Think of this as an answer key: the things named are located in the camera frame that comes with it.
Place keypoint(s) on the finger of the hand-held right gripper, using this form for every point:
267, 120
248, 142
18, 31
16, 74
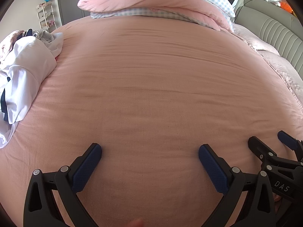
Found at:
259, 147
287, 140

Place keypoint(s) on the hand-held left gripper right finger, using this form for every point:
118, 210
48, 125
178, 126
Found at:
213, 167

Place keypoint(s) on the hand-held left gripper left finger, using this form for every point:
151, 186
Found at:
86, 167

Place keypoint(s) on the white shirt with navy trim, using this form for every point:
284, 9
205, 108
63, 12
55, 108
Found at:
28, 75

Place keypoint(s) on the person's left hand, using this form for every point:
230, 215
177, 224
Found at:
136, 222

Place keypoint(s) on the pale pink quilted bedspread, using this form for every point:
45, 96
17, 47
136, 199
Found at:
284, 71

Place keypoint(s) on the grey-green padded headboard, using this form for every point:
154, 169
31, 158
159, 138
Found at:
272, 30

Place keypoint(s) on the white garment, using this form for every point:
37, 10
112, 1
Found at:
55, 42

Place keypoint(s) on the orange plush toy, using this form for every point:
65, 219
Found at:
287, 7

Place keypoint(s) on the grey garment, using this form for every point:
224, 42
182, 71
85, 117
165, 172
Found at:
43, 35

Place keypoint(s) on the white shelf rack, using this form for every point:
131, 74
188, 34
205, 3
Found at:
46, 16

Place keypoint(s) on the grey wardrobe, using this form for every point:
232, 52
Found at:
73, 0

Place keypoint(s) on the pink quilt with checked lining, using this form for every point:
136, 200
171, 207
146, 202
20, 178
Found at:
165, 2

